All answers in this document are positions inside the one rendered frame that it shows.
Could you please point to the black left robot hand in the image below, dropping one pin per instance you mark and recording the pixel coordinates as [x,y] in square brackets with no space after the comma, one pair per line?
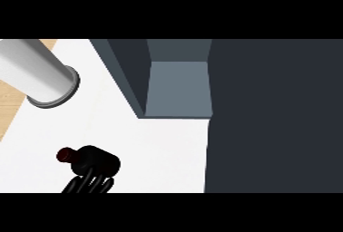
[79,186]

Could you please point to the dark wine bottle red cap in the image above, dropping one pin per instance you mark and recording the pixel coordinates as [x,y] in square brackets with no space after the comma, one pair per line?
[95,157]

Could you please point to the dark grey open cabinet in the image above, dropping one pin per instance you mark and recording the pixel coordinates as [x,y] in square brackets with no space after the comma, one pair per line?
[178,90]

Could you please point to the white cylinder grey rim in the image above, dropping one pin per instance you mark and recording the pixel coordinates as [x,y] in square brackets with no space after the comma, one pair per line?
[31,71]

